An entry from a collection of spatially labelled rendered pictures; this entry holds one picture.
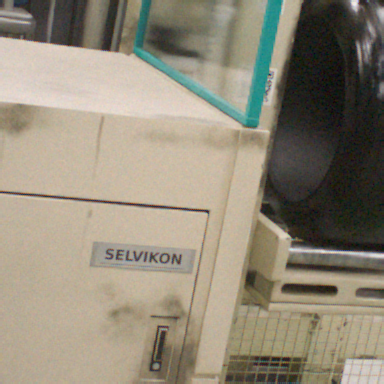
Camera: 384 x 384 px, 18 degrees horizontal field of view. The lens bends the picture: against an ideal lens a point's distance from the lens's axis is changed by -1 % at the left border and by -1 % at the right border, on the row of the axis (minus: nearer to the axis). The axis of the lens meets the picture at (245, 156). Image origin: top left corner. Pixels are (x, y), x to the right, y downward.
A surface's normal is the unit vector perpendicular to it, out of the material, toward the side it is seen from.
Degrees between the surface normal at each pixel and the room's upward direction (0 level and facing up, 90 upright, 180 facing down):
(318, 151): 59
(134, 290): 90
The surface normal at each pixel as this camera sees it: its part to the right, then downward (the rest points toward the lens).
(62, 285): 0.36, 0.26
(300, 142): 0.41, -0.21
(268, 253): -0.91, -0.10
